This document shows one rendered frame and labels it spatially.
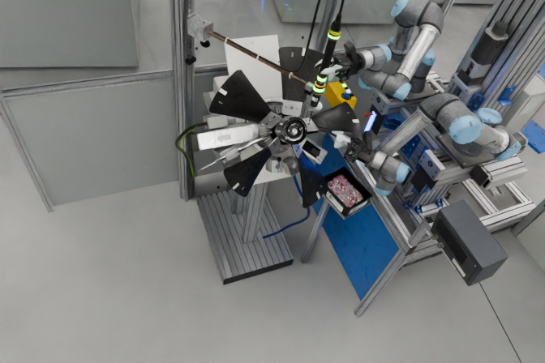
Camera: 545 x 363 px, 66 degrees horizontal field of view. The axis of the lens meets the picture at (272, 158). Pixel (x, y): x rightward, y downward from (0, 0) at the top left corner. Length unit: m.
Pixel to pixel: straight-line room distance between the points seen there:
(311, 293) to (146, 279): 1.00
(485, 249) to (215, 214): 1.73
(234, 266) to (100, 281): 0.79
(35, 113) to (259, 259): 1.50
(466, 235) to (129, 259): 1.94
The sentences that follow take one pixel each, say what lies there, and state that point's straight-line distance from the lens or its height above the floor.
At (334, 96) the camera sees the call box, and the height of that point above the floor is 1.05.
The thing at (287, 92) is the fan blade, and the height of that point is 1.29.
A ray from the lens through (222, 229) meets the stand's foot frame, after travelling 2.81.
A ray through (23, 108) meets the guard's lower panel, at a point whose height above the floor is 0.88.
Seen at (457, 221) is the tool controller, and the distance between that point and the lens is 1.73.
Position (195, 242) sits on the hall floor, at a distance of 2.84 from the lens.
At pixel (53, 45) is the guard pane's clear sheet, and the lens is 2.24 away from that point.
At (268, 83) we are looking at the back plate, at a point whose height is 1.20.
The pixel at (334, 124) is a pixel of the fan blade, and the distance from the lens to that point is 1.93.
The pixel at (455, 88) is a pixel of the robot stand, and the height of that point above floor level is 1.18.
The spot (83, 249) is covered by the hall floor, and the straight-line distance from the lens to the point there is 2.90.
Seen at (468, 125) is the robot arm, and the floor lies 1.46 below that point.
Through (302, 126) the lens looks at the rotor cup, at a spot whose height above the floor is 1.23.
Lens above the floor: 2.47
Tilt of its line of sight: 48 degrees down
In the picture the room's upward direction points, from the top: 12 degrees clockwise
